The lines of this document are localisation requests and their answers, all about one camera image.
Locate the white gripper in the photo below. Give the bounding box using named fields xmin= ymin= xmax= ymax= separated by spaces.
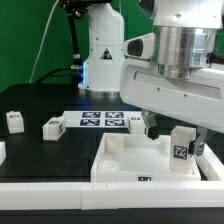
xmin=120 ymin=59 xmax=224 ymax=156

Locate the white square tabletop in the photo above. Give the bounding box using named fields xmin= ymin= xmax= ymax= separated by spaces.
xmin=91 ymin=133 xmax=201 ymax=183

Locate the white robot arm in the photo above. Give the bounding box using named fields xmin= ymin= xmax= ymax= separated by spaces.
xmin=120 ymin=0 xmax=224 ymax=156

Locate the white sheet with AprilTags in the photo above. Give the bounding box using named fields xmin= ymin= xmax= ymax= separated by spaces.
xmin=61 ymin=110 xmax=134 ymax=128

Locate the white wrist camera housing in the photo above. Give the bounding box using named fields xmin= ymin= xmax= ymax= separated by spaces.
xmin=123 ymin=33 xmax=155 ymax=60

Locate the black cable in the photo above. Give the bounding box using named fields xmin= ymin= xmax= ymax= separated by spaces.
xmin=34 ymin=66 xmax=83 ymax=85

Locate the white cable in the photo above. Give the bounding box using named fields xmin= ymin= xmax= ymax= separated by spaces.
xmin=29 ymin=0 xmax=62 ymax=84

